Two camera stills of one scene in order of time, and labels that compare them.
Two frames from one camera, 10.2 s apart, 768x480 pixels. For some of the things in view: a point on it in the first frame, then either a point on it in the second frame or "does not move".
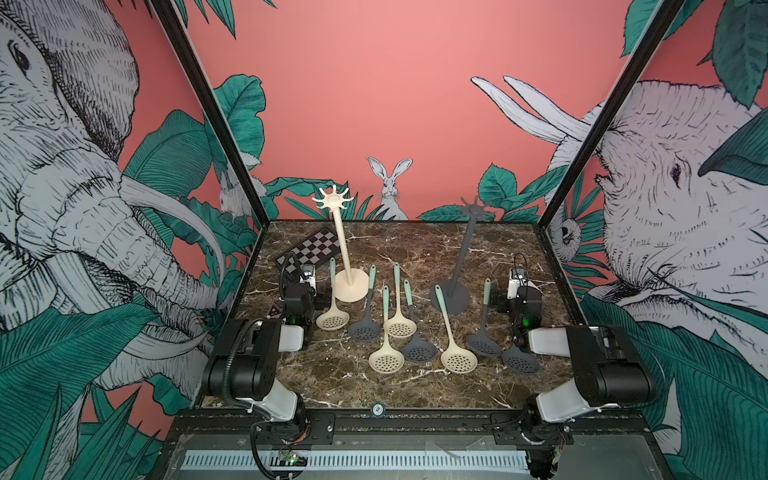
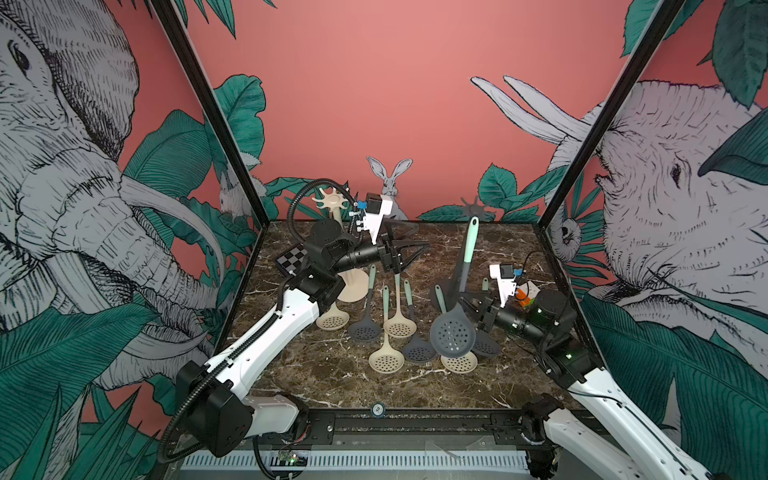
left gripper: x=287 y=287 → x=404 y=249
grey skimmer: x=482 y=344 does not move
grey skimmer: x=417 y=350 does not move
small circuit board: x=289 y=458 does not move
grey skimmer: x=519 y=360 → x=453 y=332
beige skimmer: x=400 y=327 does not move
